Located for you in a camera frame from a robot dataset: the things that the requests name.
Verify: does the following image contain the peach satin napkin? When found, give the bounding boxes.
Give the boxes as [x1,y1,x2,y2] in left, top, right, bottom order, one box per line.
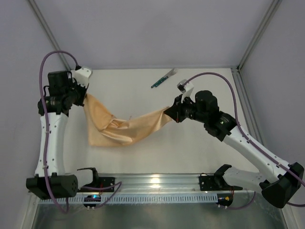
[83,94,173,147]

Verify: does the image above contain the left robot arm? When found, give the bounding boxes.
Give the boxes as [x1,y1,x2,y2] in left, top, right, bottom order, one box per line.
[26,67,97,200]

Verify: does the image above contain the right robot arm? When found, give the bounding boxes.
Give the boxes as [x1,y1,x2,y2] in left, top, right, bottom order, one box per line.
[164,91,305,208]

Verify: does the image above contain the right controller board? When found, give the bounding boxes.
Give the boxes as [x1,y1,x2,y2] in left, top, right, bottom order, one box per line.
[216,195,234,209]

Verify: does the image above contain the controller board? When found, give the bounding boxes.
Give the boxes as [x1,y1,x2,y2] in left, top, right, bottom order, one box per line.
[216,195,234,209]
[83,194,101,210]

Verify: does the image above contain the left controller board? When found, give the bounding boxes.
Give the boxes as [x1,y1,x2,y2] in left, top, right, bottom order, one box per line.
[83,194,101,210]

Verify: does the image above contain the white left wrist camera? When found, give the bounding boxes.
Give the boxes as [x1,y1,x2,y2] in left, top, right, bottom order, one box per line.
[71,66,93,88]

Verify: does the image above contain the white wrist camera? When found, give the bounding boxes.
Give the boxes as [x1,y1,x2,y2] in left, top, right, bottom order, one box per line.
[71,66,93,88]
[177,79,194,103]

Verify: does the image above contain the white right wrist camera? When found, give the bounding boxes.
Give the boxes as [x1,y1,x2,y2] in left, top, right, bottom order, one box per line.
[177,79,194,103]

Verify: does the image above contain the green handled knife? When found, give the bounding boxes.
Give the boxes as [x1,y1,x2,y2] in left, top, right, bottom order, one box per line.
[151,72,175,88]

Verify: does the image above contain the right side frame rail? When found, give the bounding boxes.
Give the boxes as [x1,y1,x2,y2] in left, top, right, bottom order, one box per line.
[231,67,264,145]

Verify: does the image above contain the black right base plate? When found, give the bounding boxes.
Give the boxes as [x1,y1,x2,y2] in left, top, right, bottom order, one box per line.
[198,174,243,191]

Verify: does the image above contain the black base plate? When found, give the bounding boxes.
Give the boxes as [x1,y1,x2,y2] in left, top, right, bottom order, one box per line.
[78,177,116,193]
[198,174,243,191]

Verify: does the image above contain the left back frame post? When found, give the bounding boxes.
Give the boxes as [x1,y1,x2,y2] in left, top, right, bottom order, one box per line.
[27,0,72,71]

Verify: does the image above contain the frame post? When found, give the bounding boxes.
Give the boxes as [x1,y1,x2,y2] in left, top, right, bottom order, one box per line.
[27,0,72,71]
[237,0,282,72]

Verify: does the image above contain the aluminium frame rail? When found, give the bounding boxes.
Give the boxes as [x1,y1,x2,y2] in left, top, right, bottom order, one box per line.
[28,173,286,194]

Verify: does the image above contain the white slotted cable duct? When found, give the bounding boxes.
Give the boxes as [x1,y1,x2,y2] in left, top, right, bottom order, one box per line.
[38,193,218,205]

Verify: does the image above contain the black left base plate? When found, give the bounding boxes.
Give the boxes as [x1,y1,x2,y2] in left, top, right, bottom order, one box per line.
[78,177,116,193]

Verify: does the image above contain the right back frame post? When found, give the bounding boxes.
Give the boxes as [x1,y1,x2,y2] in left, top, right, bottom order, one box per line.
[237,0,282,72]

